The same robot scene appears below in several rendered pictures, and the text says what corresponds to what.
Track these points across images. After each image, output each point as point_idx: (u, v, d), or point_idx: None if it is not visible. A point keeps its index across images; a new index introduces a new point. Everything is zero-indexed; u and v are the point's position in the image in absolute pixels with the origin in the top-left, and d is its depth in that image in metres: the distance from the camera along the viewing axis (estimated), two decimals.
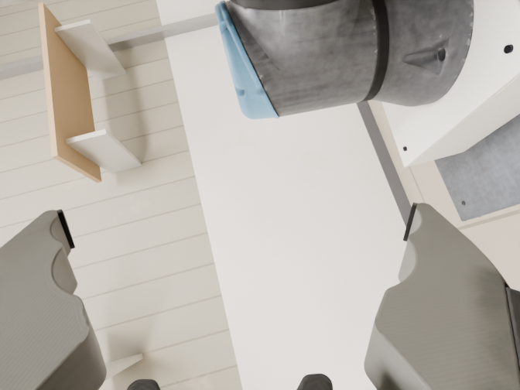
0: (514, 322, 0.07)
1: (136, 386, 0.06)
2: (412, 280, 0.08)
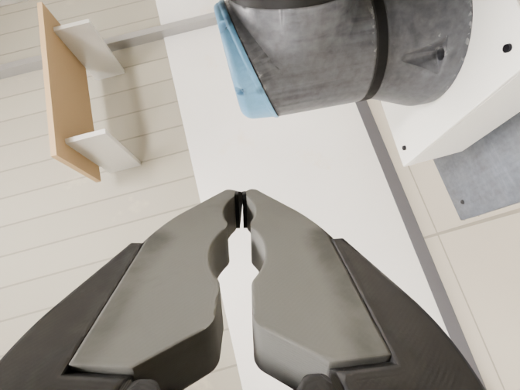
0: (347, 264, 0.08)
1: (136, 386, 0.06)
2: (268, 263, 0.08)
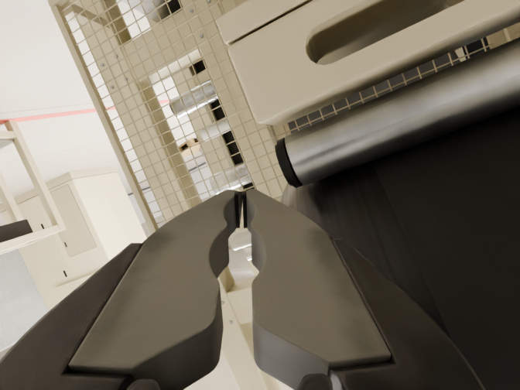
0: (347, 264, 0.08)
1: (136, 386, 0.06)
2: (268, 263, 0.08)
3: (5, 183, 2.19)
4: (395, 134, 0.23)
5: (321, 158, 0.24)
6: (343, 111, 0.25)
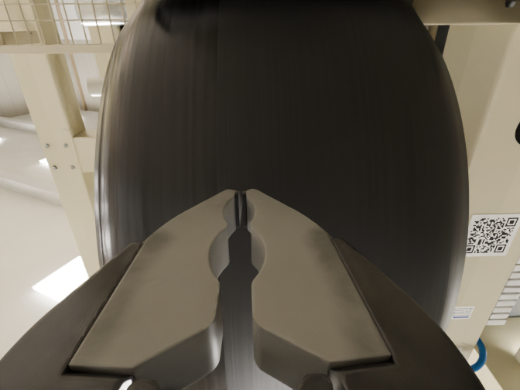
0: (347, 264, 0.08)
1: (136, 386, 0.06)
2: (268, 263, 0.08)
3: None
4: None
5: None
6: None
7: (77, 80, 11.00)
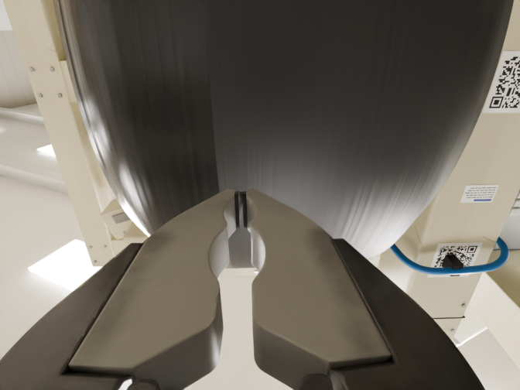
0: (347, 264, 0.08)
1: (136, 386, 0.06)
2: (268, 263, 0.08)
3: None
4: None
5: None
6: None
7: None
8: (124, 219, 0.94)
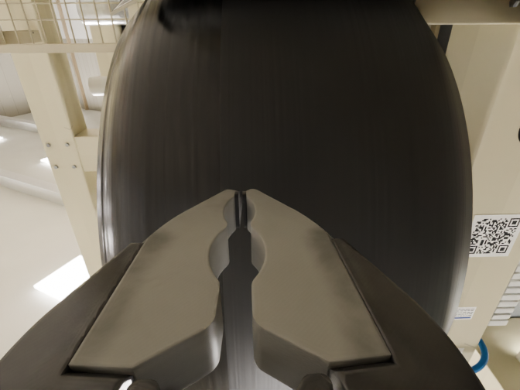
0: (347, 264, 0.08)
1: (136, 386, 0.06)
2: (268, 263, 0.08)
3: None
4: None
5: None
6: None
7: (79, 80, 11.01)
8: None
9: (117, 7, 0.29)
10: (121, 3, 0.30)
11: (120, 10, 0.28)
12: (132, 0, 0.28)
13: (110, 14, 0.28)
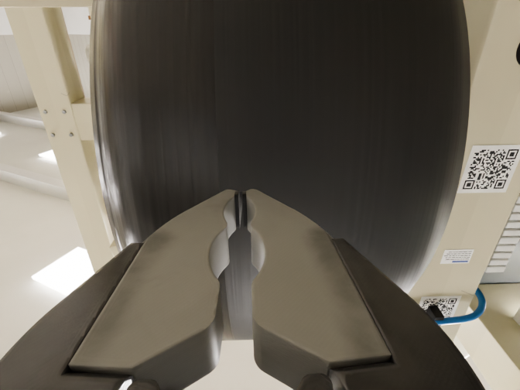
0: (347, 264, 0.08)
1: (136, 386, 0.06)
2: (268, 263, 0.08)
3: None
4: None
5: None
6: None
7: (77, 76, 10.97)
8: None
9: None
10: None
11: None
12: None
13: None
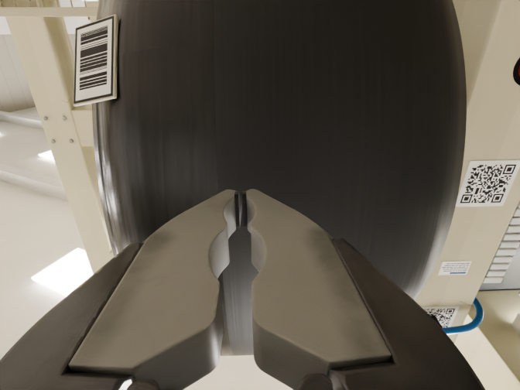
0: (347, 264, 0.08)
1: (136, 386, 0.06)
2: (268, 263, 0.08)
3: None
4: None
5: None
6: None
7: None
8: None
9: (78, 92, 0.23)
10: (79, 76, 0.23)
11: (86, 104, 0.23)
12: (98, 97, 0.22)
13: (74, 106, 0.23)
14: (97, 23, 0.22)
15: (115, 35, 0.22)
